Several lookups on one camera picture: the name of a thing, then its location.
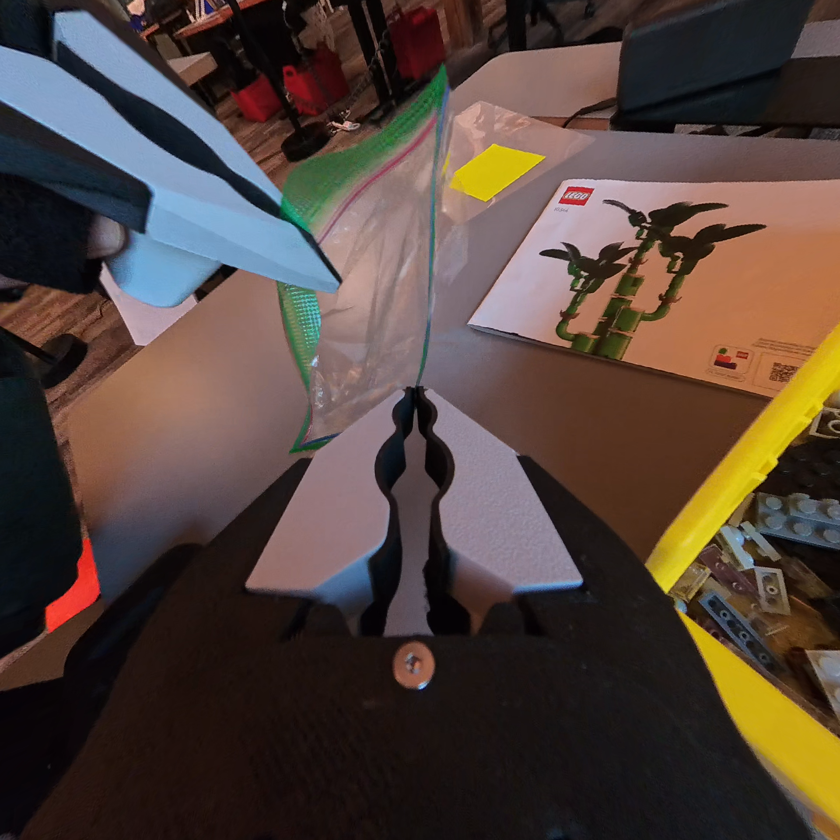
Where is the clear zip bag green seal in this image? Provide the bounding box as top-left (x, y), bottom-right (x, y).
top-left (276, 64), bottom-right (455, 455)

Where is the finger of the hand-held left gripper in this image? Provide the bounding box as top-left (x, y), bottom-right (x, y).
top-left (52, 8), bottom-right (286, 217)
top-left (0, 42), bottom-right (343, 294)

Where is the dark cable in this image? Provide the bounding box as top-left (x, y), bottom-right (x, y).
top-left (563, 97), bottom-right (621, 130)

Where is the plant building instruction booklet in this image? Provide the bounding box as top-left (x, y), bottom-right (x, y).
top-left (467, 178), bottom-right (840, 399)

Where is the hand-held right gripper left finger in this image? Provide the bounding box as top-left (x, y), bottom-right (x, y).
top-left (245, 386), bottom-right (419, 636)

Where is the black electronic box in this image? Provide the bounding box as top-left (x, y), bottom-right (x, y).
top-left (617, 0), bottom-right (818, 132)

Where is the black metal table leg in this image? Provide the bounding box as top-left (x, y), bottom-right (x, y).
top-left (344, 0), bottom-right (411, 109)

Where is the yellow plastic storage bin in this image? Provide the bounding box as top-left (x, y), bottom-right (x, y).
top-left (646, 325), bottom-right (840, 840)

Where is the pile of toy building bricks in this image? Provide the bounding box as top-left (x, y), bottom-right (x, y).
top-left (669, 387), bottom-right (840, 729)

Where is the yellow sticky note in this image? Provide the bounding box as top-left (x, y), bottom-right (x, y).
top-left (449, 144), bottom-right (547, 202)

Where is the small clear plastic sleeve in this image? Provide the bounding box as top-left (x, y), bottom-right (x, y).
top-left (446, 100), bottom-right (595, 221)

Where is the white board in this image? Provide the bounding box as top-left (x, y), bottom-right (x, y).
top-left (98, 262), bottom-right (199, 347)

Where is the black pole stand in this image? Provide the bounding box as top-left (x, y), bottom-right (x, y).
top-left (226, 0), bottom-right (337, 163)

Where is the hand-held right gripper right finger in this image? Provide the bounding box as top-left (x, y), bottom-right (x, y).
top-left (417, 386), bottom-right (585, 636)

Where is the dark green jacket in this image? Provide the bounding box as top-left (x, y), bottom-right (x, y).
top-left (0, 328), bottom-right (85, 657)

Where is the grey desk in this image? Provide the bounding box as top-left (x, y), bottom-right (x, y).
top-left (0, 41), bottom-right (840, 690)

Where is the red bag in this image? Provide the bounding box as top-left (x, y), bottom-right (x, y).
top-left (230, 73), bottom-right (284, 123)
top-left (387, 5), bottom-right (448, 81)
top-left (282, 45), bottom-right (350, 118)

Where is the person's left hand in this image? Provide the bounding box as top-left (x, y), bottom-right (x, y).
top-left (0, 174), bottom-right (130, 295)

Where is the brown wooden table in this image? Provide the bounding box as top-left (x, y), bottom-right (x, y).
top-left (141, 0), bottom-right (270, 40)

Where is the red orange tag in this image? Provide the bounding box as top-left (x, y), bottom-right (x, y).
top-left (45, 537), bottom-right (101, 632)

